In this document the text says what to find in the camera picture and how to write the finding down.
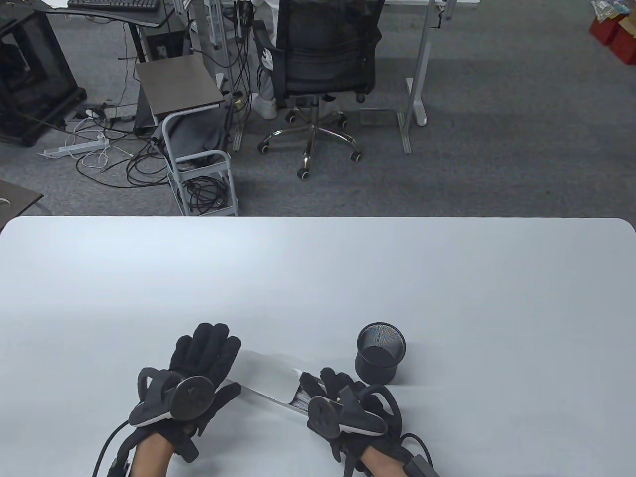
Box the person's left hand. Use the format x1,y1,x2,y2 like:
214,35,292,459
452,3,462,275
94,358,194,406
129,323,242,464

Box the person's right hand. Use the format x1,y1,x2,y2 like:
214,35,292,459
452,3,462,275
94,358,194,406
298,367,413,477

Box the silver metal sliding box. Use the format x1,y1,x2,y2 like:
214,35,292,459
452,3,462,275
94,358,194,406
226,350,318,418

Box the person's left forearm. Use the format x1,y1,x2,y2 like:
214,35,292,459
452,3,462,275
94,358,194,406
132,431,174,477

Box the person's right forearm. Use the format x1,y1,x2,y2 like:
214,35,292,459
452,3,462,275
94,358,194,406
359,445,413,477

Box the red box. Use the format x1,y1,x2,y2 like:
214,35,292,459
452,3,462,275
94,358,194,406
610,17,636,65
590,15,622,45

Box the black round hand tracker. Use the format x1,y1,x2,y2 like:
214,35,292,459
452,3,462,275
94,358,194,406
129,367,215,433
307,384,403,440

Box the black mesh pen holder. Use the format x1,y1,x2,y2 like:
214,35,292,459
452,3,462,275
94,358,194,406
356,322,407,386

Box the white metal cart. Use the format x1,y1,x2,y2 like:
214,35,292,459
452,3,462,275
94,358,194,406
161,105,239,217

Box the dark grey cloth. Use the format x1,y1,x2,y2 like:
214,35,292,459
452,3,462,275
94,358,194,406
164,107,229,167

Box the dark brown table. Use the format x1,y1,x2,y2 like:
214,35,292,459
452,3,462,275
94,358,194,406
0,180,44,229

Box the white power strip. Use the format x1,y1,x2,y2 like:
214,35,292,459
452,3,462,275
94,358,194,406
39,138,110,159

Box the brown top side table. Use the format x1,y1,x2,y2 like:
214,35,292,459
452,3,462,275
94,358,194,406
135,54,227,126

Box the black computer tower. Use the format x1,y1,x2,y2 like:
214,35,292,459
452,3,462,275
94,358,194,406
142,27,192,63

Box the black mesh office chair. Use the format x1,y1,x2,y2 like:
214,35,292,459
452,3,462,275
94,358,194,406
252,0,386,180

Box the black cabinet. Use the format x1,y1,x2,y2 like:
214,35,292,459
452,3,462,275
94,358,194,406
0,10,87,146

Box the white standing desk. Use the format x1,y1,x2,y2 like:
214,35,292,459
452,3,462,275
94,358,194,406
189,0,480,155

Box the black desk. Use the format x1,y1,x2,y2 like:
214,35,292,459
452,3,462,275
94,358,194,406
42,0,174,135

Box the black keyboard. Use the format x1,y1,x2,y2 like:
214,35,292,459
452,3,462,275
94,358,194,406
67,0,160,11

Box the black glove cable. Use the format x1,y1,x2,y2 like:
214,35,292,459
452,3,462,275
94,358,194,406
400,433,433,460
92,417,135,477

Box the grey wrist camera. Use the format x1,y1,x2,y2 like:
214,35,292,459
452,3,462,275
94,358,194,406
405,455,440,477

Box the coiled black cables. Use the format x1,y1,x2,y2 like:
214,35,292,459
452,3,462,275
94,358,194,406
181,176,229,212

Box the black floor cable bundle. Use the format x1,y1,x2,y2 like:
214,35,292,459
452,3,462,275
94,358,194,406
75,134,172,188

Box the white floor cable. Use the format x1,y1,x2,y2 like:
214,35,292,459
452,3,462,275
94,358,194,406
75,144,110,170

